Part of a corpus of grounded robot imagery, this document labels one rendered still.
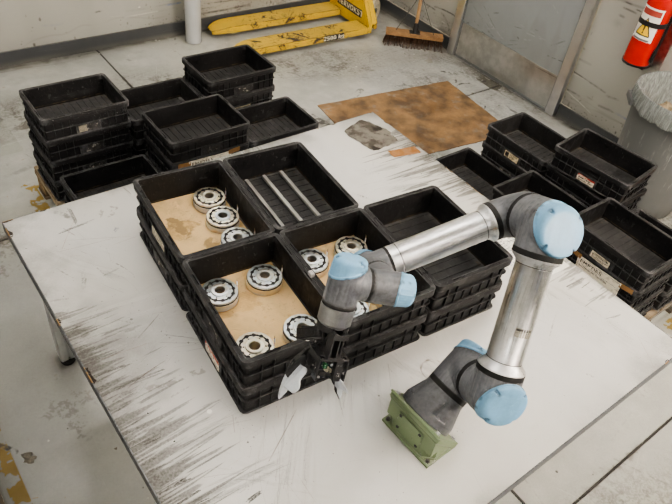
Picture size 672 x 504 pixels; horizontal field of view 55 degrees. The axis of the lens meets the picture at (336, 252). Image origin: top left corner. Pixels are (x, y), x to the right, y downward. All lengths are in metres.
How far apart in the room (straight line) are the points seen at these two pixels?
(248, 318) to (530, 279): 0.77
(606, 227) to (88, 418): 2.28
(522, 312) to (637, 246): 1.60
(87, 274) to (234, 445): 0.76
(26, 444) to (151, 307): 0.85
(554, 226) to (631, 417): 1.72
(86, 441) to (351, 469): 1.20
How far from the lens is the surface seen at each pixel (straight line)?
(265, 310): 1.84
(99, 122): 3.19
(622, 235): 3.10
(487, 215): 1.58
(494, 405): 1.57
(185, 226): 2.09
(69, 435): 2.65
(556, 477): 2.75
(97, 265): 2.18
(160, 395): 1.83
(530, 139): 3.77
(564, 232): 1.49
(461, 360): 1.68
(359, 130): 2.85
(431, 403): 1.68
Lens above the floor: 2.19
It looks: 42 degrees down
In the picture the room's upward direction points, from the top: 9 degrees clockwise
